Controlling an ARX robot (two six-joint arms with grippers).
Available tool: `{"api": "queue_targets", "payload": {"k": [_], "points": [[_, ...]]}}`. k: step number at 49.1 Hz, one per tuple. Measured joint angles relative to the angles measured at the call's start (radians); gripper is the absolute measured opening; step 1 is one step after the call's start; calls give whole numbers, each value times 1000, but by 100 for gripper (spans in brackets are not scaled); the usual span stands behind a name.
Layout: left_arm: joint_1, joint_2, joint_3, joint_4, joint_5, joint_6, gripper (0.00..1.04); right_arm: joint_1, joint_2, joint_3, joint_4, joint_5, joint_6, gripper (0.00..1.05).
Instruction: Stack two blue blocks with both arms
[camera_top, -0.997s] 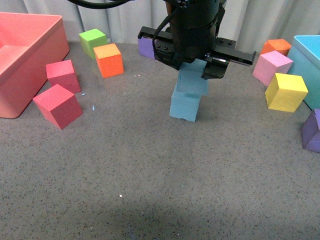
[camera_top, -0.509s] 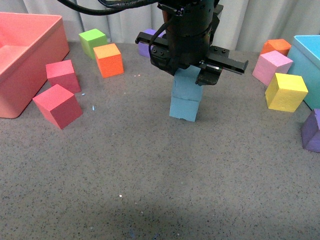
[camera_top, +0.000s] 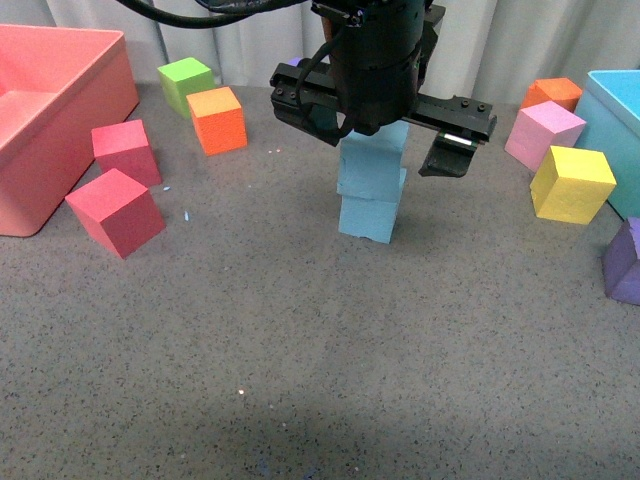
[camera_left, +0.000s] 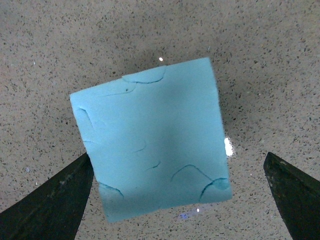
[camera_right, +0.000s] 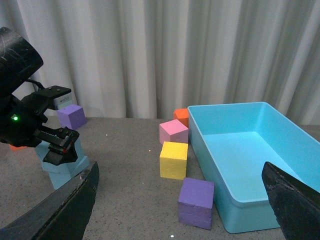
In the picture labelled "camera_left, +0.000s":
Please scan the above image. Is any light blue dented foam block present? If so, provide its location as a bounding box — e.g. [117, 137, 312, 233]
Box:
[70, 57, 232, 223]

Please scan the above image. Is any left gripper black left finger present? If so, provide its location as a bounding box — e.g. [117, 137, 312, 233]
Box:
[0, 153, 94, 240]

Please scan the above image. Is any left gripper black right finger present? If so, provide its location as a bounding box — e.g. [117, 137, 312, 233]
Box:
[263, 152, 320, 240]

